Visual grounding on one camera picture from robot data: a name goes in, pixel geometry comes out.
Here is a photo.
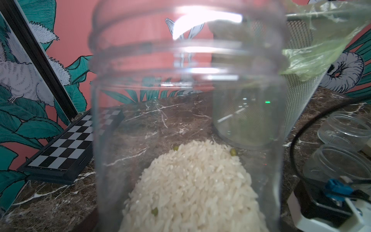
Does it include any black white checkerboard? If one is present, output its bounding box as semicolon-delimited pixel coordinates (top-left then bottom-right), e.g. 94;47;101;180
17;108;125;185

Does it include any jar with patterned lid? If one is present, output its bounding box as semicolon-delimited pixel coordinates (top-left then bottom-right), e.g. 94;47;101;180
89;1;288;232

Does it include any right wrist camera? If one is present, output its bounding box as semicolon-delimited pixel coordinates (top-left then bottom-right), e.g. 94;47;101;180
287;179;371;232

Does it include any rice jar with beige lid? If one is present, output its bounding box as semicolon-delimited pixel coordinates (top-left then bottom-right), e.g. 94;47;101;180
317;111;371;151

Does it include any white bin with green bag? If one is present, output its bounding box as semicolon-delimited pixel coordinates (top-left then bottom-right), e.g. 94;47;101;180
208;0;371;150

